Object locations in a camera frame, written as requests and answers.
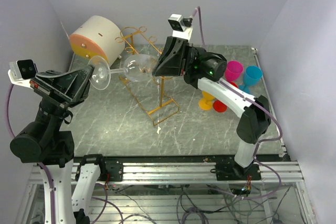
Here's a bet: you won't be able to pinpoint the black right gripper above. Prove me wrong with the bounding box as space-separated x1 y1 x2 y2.
150 37 207 77

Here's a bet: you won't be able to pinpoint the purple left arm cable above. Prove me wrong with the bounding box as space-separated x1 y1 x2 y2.
5 83 57 224

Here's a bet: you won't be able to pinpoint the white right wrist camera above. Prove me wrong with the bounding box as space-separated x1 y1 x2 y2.
168 14 193 41

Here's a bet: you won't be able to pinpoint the loose cables under table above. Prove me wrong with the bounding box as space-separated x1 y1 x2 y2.
83 182 284 224

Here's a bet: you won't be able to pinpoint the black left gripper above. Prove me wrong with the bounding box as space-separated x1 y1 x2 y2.
30 63 96 135

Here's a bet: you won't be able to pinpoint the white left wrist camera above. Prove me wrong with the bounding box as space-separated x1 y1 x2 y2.
8 59 37 88

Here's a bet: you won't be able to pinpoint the gold wire glass rack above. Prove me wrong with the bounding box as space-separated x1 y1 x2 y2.
116 26 180 126

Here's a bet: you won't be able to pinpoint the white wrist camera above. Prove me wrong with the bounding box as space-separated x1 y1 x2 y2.
8 59 37 88
168 14 193 41

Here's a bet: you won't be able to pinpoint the blue wine glass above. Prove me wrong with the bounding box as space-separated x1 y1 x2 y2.
238 66 263 94

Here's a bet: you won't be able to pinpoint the pink wine glass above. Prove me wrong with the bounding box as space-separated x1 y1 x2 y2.
224 60 244 84

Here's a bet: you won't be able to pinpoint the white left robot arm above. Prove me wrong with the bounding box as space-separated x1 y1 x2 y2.
8 66 107 223

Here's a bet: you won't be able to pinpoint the red wine glass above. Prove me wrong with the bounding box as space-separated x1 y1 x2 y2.
213 100 227 113

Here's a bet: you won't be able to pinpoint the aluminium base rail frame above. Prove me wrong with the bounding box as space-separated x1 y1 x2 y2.
15 155 313 224

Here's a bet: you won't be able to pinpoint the orange wine glass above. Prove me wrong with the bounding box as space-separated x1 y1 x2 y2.
198 91 215 111

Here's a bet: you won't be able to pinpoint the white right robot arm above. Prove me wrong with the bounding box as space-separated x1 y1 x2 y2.
152 36 271 180

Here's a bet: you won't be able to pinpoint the clear wine glass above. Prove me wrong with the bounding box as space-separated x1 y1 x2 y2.
88 54 157 90

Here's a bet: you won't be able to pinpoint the round white drawer cabinet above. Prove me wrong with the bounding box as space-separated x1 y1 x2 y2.
69 15 125 65

